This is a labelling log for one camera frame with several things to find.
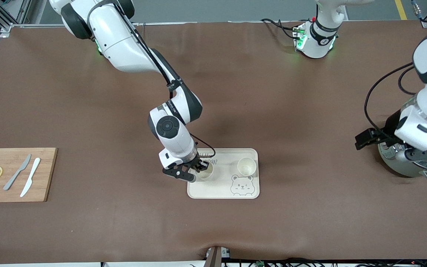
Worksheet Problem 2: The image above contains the white plastic cup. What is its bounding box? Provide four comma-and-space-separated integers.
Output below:
237, 157, 256, 176
195, 162, 214, 181

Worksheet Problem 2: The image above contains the cream tray with bear print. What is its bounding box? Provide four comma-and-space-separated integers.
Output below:
187, 148, 260, 199

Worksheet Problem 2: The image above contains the grey-green electric cooking pot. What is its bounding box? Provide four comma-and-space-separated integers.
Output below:
378, 111, 427, 181

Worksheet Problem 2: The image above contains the brown table mat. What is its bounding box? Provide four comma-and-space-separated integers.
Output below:
0, 20, 427, 264

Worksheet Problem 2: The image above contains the bamboo cutting board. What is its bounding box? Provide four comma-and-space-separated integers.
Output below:
0, 148, 58, 202

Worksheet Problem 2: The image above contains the white plastic knife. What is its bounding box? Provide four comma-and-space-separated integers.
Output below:
20, 158, 41, 198

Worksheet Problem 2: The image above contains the grey plastic knife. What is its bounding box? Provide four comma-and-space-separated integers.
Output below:
3, 154, 32, 191

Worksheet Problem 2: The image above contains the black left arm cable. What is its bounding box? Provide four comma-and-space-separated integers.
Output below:
364, 62, 421, 139

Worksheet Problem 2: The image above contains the black left base cable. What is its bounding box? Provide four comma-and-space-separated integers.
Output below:
261, 18, 305, 40

